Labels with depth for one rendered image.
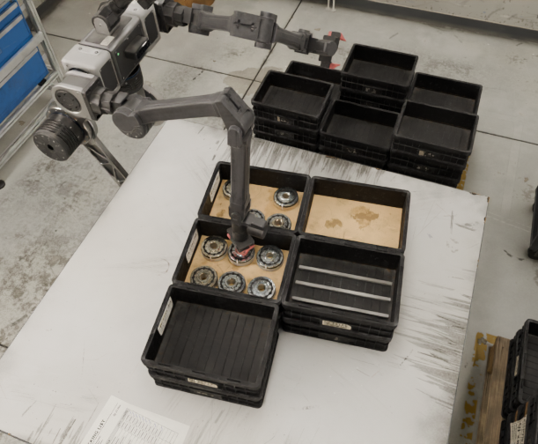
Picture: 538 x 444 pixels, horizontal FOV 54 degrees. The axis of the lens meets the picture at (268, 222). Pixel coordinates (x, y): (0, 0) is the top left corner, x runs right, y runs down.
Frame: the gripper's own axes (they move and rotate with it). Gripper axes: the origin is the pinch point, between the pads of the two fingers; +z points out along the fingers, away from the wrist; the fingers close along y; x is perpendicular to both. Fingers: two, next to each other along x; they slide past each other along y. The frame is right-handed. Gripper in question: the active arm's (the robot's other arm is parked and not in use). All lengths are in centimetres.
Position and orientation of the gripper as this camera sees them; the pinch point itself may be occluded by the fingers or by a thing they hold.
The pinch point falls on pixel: (240, 248)
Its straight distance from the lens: 201.6
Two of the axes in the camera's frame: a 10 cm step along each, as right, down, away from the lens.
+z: -0.1, 5.7, 8.2
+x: -8.6, 4.1, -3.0
